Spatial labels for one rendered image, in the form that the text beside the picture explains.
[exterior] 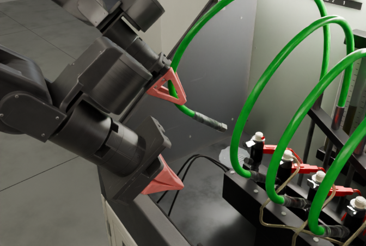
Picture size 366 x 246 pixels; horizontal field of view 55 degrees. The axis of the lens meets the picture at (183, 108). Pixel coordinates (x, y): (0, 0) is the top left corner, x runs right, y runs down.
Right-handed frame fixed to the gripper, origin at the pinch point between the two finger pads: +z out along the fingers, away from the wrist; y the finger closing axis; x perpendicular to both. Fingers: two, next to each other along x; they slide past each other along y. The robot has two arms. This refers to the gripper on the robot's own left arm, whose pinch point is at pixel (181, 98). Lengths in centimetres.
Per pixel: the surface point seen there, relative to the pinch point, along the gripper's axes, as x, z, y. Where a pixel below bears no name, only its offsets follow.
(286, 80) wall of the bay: -19.3, 24.7, 31.3
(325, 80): -21.1, 8.5, -18.4
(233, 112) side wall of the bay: 0, 26, 44
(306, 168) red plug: -8.9, 28.0, -4.3
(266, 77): -15.2, 3.6, -14.0
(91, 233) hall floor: 107, 42, 88
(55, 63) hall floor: 139, -52, 314
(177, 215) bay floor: 25.2, 24.9, 9.7
